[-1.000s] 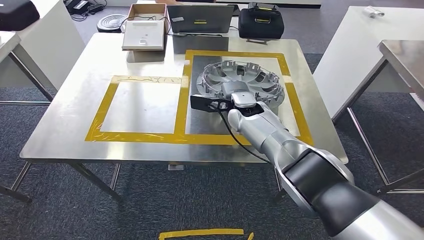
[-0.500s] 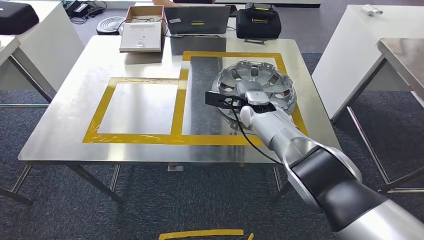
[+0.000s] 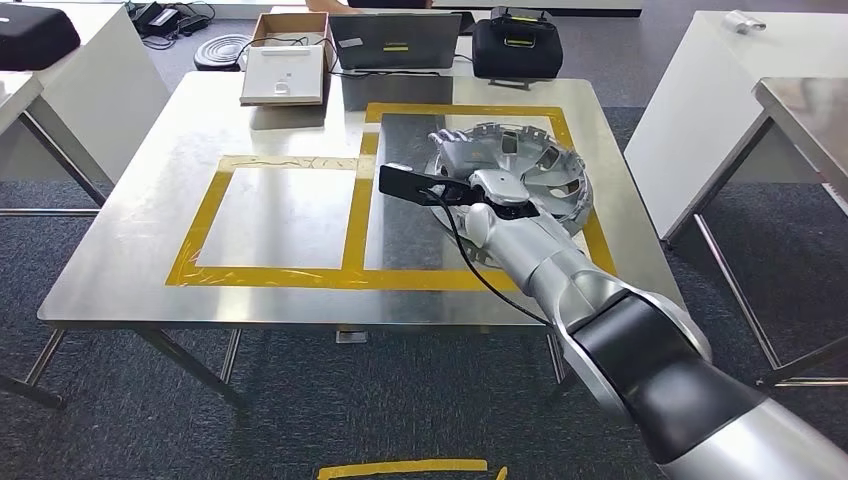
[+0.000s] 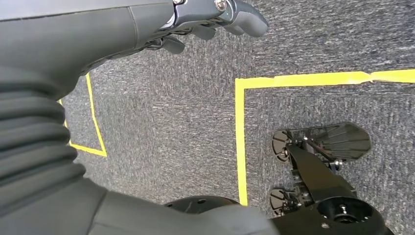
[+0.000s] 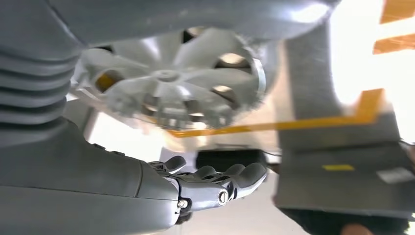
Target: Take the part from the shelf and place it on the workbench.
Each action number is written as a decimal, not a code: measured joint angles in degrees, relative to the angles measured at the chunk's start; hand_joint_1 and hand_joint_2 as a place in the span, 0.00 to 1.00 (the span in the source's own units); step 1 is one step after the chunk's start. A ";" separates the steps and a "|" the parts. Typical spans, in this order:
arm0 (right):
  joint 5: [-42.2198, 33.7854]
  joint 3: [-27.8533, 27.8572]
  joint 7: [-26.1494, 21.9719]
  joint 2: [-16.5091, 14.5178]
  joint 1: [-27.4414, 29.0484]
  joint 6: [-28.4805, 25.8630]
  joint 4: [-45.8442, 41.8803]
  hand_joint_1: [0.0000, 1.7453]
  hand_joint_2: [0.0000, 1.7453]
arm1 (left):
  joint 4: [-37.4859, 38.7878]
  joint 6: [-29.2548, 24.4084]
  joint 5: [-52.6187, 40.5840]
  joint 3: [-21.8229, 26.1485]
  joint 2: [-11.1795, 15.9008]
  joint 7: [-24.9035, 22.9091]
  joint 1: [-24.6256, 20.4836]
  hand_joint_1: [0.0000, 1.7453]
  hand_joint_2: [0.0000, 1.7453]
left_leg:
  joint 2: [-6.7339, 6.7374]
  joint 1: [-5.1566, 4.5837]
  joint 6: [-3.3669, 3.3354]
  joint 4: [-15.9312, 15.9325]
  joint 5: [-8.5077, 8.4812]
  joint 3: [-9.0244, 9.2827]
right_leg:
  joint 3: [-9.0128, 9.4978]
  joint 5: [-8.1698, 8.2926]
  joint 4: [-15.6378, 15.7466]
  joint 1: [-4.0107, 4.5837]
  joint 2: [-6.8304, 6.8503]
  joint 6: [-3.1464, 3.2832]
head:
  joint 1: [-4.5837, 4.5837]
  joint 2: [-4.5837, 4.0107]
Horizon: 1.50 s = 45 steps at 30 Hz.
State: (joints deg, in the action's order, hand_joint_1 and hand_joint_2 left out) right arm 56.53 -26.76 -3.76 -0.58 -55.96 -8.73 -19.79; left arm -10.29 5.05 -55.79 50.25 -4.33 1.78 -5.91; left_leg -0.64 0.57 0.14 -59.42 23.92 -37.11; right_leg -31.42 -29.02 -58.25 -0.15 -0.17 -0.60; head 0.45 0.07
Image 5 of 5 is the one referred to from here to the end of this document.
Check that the yellow tape square on workbench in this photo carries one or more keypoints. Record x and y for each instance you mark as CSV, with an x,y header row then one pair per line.
x,y
291,125

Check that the steel workbench table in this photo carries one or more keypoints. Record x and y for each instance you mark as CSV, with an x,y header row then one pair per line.
x,y
356,65

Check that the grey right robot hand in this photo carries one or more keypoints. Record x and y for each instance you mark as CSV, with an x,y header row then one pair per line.
x,y
81,194

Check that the grey floor socket plate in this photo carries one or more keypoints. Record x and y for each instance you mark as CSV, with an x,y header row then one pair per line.
x,y
395,175

